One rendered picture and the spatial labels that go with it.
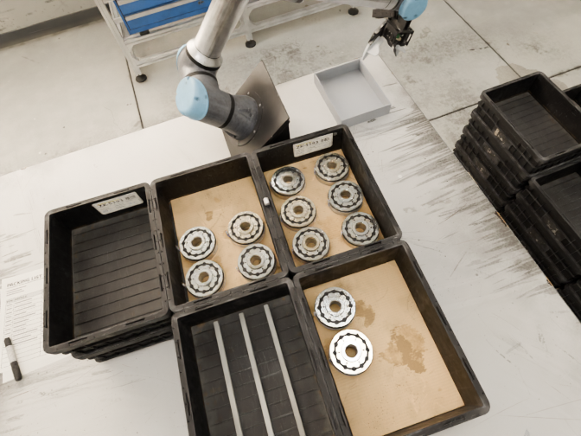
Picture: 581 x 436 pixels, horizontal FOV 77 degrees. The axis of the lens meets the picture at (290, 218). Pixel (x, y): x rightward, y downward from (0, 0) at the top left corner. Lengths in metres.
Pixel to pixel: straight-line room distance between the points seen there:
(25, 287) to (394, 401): 1.15
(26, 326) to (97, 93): 1.97
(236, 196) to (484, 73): 2.12
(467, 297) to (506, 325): 0.12
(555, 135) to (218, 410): 1.67
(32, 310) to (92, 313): 0.31
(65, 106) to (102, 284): 2.07
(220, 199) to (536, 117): 1.43
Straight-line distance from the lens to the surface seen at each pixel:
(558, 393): 1.24
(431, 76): 2.75
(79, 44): 3.55
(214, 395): 0.98
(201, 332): 1.00
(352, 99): 1.52
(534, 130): 1.92
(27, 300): 1.44
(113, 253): 1.18
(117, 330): 0.98
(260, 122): 1.23
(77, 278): 1.20
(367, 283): 1.00
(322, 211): 1.07
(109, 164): 1.55
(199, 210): 1.13
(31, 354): 1.37
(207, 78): 1.22
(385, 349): 0.97
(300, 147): 1.12
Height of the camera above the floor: 1.77
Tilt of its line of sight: 62 degrees down
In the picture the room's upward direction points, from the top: 9 degrees counter-clockwise
